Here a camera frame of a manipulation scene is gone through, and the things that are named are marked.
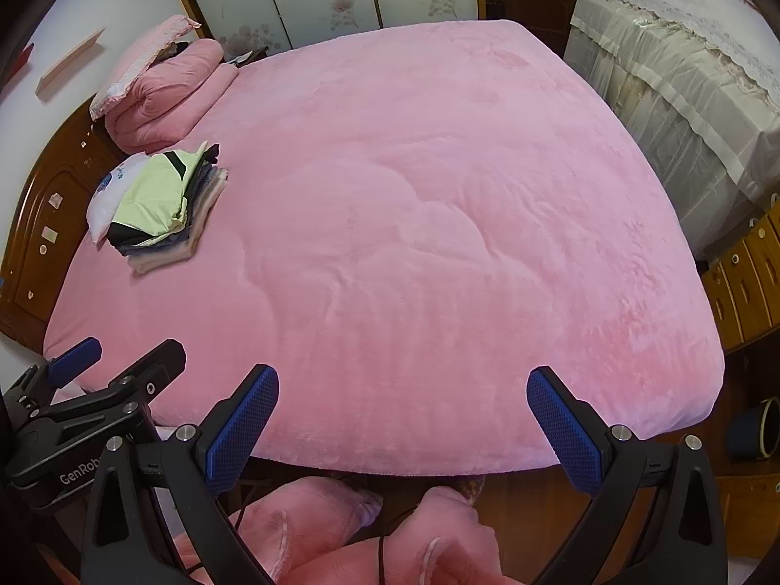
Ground pink lace-edged pillow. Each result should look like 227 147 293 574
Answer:
89 14 203 121

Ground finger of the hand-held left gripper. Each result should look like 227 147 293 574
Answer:
6 336 103 408
30 341 187 435

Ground pink bed blanket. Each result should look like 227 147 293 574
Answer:
42 19 726 479

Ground white lace-covered furniture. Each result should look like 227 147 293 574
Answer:
564 0 780 257

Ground folded blue jeans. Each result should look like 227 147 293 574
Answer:
118 164 229 257

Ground folded pink quilt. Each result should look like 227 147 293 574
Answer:
105 38 240 153

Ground wooden drawer cabinet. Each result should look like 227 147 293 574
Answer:
700 195 780 354

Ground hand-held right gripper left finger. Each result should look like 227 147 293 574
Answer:
79 364 281 585

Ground green and black jacket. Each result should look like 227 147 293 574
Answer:
106 141 221 248

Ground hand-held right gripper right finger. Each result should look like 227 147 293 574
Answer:
526 367 729 585

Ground dark round basket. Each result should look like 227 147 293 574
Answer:
728 396 780 461

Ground white printed pillow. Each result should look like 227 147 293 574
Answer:
85 152 153 243

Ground wooden wall strip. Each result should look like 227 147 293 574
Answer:
35 27 106 100

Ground wooden headboard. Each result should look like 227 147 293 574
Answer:
0 94 132 351

